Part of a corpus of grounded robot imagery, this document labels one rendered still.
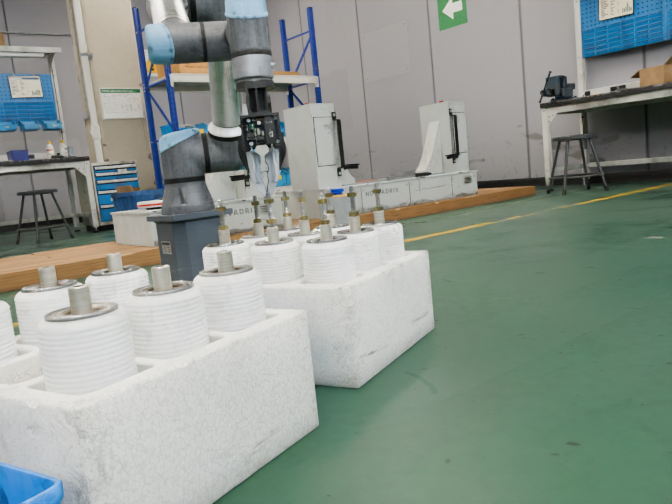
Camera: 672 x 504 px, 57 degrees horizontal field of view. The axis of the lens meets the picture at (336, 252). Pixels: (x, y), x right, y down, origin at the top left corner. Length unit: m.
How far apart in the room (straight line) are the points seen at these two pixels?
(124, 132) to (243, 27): 6.59
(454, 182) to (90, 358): 4.20
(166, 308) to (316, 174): 3.23
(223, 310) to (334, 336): 0.29
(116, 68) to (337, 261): 6.86
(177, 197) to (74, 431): 1.20
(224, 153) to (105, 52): 6.10
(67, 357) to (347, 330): 0.52
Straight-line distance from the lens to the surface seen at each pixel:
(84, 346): 0.70
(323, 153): 3.98
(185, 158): 1.79
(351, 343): 1.08
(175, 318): 0.77
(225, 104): 1.75
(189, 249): 1.76
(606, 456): 0.86
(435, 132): 4.90
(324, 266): 1.10
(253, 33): 1.18
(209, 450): 0.79
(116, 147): 7.68
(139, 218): 3.45
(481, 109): 7.13
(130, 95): 7.82
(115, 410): 0.68
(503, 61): 6.98
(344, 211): 1.55
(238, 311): 0.86
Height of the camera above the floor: 0.38
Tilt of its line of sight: 7 degrees down
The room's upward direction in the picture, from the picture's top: 6 degrees counter-clockwise
